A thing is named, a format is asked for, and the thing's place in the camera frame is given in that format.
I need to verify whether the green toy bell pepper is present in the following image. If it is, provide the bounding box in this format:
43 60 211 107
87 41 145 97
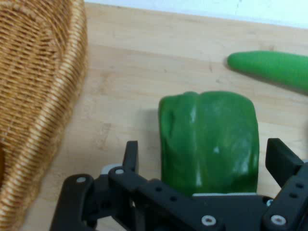
158 90 261 196

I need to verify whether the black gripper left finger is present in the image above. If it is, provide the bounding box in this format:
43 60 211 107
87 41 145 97
49 141 210 231

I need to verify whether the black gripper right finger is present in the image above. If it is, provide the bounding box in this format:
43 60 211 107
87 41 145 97
261 138 308 231

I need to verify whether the wooden cutting board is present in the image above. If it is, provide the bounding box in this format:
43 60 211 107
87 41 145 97
23 2 308 231

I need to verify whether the woven wicker basket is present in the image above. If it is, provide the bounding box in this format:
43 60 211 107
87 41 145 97
0 0 89 231

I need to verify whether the long green chili pepper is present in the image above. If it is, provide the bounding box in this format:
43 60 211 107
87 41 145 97
227 50 308 93

